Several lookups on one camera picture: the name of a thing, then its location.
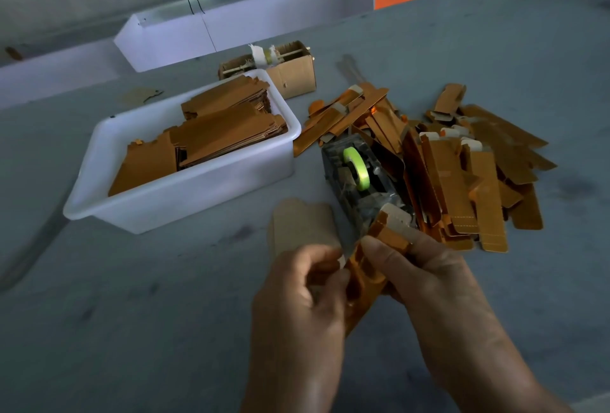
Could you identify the person's left hand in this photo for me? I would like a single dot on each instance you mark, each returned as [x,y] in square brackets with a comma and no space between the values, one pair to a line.
[295,332]

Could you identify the person's right hand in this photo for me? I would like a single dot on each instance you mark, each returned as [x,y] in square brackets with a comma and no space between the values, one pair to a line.
[448,317]

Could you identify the gold carton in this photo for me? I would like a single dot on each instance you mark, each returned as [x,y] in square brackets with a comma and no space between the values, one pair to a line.
[362,289]

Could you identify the pile of beige blanks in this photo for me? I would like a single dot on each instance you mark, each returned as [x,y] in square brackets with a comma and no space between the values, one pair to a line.
[300,225]

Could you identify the pile of gold boxes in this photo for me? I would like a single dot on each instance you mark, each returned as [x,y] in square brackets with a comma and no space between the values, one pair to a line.
[477,170]

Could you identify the gold cartons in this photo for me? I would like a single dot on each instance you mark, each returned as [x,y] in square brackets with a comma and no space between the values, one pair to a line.
[229,130]

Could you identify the black tape dispenser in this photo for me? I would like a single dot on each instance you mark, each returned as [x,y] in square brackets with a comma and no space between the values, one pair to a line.
[348,194]

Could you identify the white plastic bin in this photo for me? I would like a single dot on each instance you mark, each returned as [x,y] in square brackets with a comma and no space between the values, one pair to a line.
[181,203]

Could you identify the green tape roll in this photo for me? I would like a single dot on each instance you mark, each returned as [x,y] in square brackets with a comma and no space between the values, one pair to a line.
[357,168]

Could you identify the small cardboard box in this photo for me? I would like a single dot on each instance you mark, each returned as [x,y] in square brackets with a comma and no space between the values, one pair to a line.
[300,76]

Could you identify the long white tray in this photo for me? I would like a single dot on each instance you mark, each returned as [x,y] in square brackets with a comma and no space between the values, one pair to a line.
[52,73]
[295,3]

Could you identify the small brown object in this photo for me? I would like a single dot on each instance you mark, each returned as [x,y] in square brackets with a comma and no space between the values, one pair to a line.
[12,54]

